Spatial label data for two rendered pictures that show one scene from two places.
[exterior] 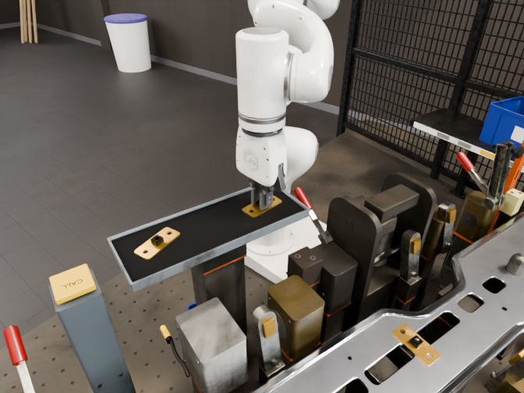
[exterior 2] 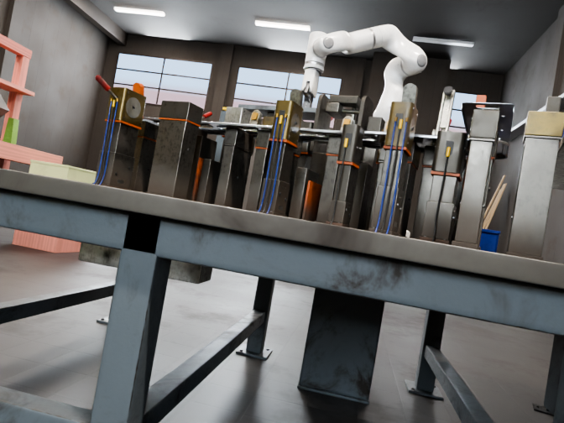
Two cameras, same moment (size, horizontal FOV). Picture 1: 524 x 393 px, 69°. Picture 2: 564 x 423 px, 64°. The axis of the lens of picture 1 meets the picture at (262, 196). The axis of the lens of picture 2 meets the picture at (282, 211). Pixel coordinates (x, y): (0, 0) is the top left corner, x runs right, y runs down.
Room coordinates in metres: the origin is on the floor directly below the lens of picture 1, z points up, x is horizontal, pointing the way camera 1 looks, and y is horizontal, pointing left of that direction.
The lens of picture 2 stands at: (-0.36, -1.62, 0.69)
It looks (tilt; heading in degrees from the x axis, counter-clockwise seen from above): 1 degrees up; 59
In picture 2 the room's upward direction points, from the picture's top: 10 degrees clockwise
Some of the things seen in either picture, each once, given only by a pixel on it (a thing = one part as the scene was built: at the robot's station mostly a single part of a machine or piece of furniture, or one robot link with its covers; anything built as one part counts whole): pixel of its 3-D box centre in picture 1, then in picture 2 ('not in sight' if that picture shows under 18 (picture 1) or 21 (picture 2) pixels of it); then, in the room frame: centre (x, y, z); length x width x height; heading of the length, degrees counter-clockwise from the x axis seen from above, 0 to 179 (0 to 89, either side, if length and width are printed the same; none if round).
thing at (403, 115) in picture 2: not in sight; (393, 170); (0.48, -0.75, 0.87); 0.12 x 0.07 x 0.35; 34
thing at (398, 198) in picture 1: (366, 275); (336, 162); (0.66, -0.25, 0.94); 0.18 x 0.13 x 0.49; 124
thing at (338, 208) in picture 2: not in sight; (344, 177); (0.43, -0.61, 0.84); 0.10 x 0.05 x 0.29; 34
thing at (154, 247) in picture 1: (157, 241); not in sight; (0.53, 0.19, 1.17); 0.08 x 0.04 x 0.01; 148
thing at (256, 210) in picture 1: (262, 203); not in sight; (0.65, 0.00, 1.17); 0.08 x 0.04 x 0.01; 133
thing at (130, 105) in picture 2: not in sight; (117, 140); (-0.06, 0.10, 0.88); 0.14 x 0.09 x 0.36; 34
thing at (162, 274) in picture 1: (214, 226); (282, 112); (0.58, 0.09, 1.16); 0.37 x 0.14 x 0.02; 124
